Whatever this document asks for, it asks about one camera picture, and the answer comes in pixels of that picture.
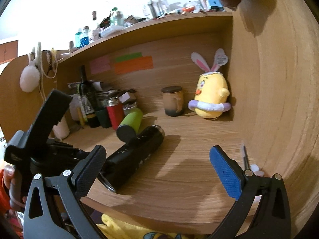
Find white earphone cable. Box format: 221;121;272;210
37;49;60;103

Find blue pencil sharpener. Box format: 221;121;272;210
208;0;224;11

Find green bottle lying down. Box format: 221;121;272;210
116;108;143;143

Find dark wine bottle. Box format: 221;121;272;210
79;65;100;128

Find orange sticky note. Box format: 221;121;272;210
114;56;154;74

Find brown ceramic lidded mug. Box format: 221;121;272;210
161;86;184;117

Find yellow cartoon cloth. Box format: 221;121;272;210
97;214;195;239

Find teal plastic bottle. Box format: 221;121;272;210
75;29;82;48

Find white fluffy earmuffs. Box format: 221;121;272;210
20;42;43;93

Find tall black tumbler cup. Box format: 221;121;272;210
97;125;165;193

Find green sticky note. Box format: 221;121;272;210
115;52;142;63

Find pink sticky note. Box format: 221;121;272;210
89;55;111;74

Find black pen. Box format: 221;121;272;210
241;143;250;170

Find left hand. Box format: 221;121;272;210
1;165;15;214

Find red thermos bottle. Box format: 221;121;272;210
106;97;125;131

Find yellow chick plush toy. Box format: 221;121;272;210
188;48;231;120

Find clear liquor bottle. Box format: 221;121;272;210
91;11;100;41

